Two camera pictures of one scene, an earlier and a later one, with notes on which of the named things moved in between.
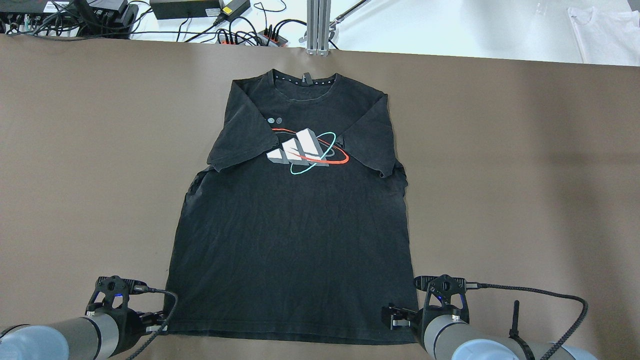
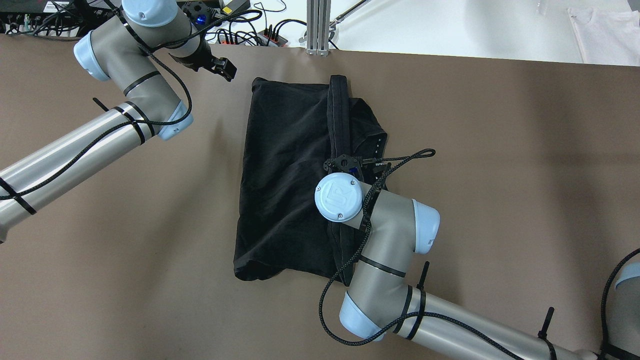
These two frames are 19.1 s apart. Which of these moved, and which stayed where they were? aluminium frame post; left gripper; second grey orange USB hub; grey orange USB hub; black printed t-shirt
Moved: left gripper; black printed t-shirt
Stayed: aluminium frame post; second grey orange USB hub; grey orange USB hub
